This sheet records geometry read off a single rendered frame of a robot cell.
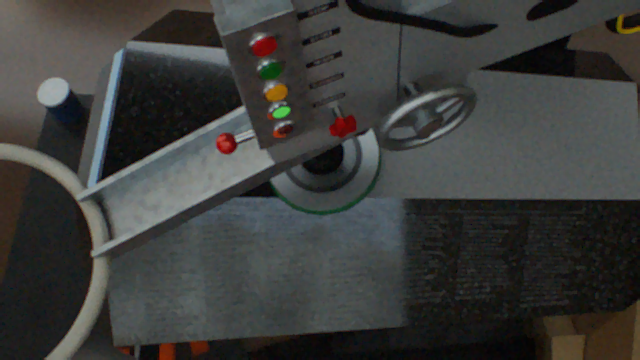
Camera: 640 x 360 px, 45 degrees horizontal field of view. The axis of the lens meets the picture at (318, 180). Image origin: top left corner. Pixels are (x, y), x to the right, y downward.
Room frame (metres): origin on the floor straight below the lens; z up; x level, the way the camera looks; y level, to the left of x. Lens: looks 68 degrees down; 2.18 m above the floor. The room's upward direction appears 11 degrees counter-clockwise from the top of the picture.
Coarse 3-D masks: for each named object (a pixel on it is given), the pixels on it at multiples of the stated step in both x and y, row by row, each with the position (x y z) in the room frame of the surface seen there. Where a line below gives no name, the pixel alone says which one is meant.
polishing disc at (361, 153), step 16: (352, 144) 0.59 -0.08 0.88; (368, 144) 0.58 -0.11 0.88; (352, 160) 0.56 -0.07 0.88; (368, 160) 0.55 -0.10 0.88; (288, 176) 0.55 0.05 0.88; (304, 176) 0.54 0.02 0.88; (320, 176) 0.54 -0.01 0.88; (336, 176) 0.53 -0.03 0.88; (352, 176) 0.52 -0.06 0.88; (368, 176) 0.52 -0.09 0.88; (288, 192) 0.52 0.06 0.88; (304, 192) 0.51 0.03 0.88; (320, 192) 0.51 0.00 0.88; (336, 192) 0.50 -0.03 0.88; (352, 192) 0.49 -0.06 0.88; (304, 208) 0.48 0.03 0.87; (320, 208) 0.47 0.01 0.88; (336, 208) 0.47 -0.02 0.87
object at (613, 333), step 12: (624, 312) 0.28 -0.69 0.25; (636, 312) 0.28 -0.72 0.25; (612, 324) 0.26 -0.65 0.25; (624, 324) 0.25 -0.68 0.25; (588, 336) 0.24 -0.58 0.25; (600, 336) 0.24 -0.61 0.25; (612, 336) 0.23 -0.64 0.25; (624, 336) 0.23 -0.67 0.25; (588, 348) 0.21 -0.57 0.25; (600, 348) 0.21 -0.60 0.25; (612, 348) 0.20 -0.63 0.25; (624, 348) 0.20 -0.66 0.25
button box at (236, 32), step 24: (288, 0) 0.46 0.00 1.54; (216, 24) 0.45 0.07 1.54; (240, 24) 0.44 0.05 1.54; (264, 24) 0.44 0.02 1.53; (288, 24) 0.45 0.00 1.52; (240, 48) 0.44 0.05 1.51; (288, 48) 0.44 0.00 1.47; (240, 72) 0.43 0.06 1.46; (288, 72) 0.44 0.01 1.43; (288, 96) 0.44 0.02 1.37; (264, 120) 0.44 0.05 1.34; (288, 120) 0.44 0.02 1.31; (312, 120) 0.45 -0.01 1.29; (264, 144) 0.43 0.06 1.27
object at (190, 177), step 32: (224, 128) 0.60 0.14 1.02; (160, 160) 0.58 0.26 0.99; (192, 160) 0.57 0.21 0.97; (224, 160) 0.55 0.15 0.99; (256, 160) 0.54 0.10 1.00; (288, 160) 0.51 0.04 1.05; (96, 192) 0.55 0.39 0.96; (128, 192) 0.55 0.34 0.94; (160, 192) 0.53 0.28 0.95; (192, 192) 0.51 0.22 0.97; (224, 192) 0.48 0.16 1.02; (128, 224) 0.49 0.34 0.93; (160, 224) 0.46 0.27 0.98; (96, 256) 0.44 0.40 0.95
